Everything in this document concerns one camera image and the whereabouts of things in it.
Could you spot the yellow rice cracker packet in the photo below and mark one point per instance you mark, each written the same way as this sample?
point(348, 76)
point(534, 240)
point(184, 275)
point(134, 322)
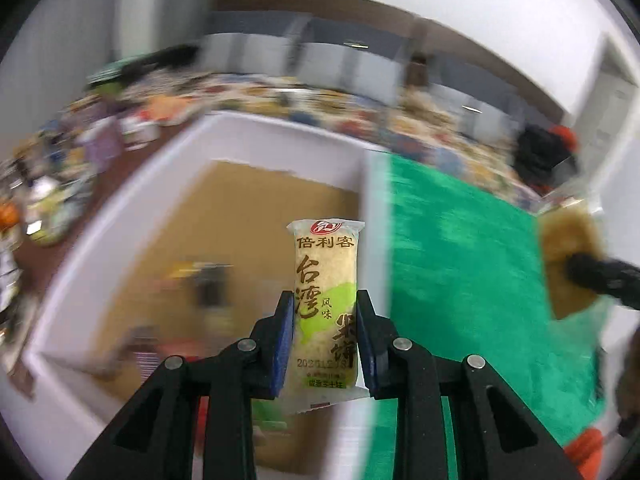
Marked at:
point(325, 270)

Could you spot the white doorway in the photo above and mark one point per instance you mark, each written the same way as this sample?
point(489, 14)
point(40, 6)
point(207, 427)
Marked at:
point(615, 110)

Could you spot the packaged bread loaf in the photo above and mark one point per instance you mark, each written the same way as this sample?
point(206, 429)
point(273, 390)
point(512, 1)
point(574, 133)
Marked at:
point(565, 240)

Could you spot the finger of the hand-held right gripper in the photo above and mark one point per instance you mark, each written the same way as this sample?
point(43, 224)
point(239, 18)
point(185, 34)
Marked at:
point(600, 275)

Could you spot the green patterned blanket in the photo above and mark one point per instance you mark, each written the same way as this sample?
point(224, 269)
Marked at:
point(450, 260)

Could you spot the orange garment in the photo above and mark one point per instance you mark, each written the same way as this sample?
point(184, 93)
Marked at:
point(562, 136)

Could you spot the white cardboard box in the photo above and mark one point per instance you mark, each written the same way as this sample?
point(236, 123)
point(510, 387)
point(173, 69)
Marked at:
point(280, 140)

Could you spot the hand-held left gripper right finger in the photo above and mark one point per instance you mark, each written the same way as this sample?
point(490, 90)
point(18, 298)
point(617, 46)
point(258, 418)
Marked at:
point(364, 355)

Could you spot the pile of assorted small items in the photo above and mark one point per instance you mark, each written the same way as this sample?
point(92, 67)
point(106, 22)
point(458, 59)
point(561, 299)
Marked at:
point(60, 170)

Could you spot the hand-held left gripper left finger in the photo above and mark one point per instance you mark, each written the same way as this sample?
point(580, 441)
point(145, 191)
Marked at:
point(285, 350)

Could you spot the brown headboard panel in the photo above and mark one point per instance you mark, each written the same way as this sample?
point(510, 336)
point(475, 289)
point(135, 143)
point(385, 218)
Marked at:
point(280, 2)
point(500, 55)

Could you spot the grey curtain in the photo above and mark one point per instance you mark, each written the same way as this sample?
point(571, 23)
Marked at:
point(160, 5)

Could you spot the dark green cloth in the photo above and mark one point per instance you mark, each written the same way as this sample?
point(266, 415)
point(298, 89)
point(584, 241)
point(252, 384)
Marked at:
point(160, 62)

